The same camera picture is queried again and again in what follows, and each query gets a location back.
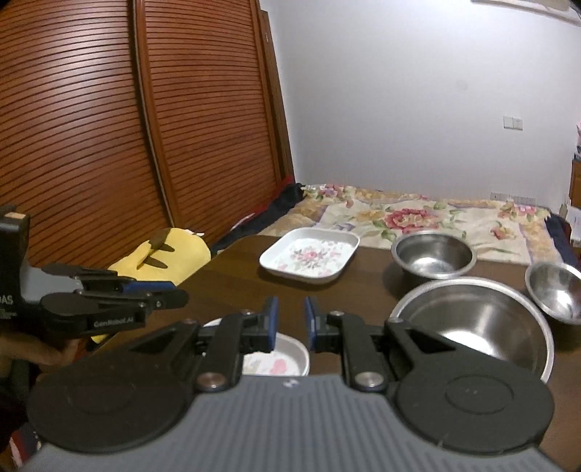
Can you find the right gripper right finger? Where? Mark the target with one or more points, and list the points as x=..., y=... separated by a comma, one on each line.
x=348, y=336

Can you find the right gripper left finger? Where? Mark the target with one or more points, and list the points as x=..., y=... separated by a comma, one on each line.
x=224, y=346

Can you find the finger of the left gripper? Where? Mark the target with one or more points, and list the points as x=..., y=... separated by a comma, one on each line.
x=104, y=280
x=75, y=315

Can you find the floral square plate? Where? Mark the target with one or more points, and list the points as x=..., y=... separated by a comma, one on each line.
x=310, y=255
x=290, y=358

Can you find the medium deep steel bowl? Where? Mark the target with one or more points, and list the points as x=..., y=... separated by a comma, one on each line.
x=433, y=255

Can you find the large steel bowl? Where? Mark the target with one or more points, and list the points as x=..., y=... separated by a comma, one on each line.
x=484, y=315

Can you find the small shallow steel bowl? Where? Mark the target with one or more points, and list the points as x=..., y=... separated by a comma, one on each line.
x=555, y=288

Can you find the left hand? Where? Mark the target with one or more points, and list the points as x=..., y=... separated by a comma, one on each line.
x=23, y=347

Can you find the yellow Pikachu plush toy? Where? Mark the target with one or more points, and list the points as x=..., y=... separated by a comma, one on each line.
x=172, y=254

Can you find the dark clothes on bed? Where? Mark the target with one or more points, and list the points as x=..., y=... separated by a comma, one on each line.
x=263, y=217

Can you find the brown louvered wardrobe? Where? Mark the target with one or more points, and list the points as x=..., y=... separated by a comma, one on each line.
x=120, y=118

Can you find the floral bed quilt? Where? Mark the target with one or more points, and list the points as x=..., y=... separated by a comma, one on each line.
x=498, y=231

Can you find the wooden sideboard cabinet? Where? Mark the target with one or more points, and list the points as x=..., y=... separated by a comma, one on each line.
x=575, y=183

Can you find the white wall switch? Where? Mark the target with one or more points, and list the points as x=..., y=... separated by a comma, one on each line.
x=512, y=123

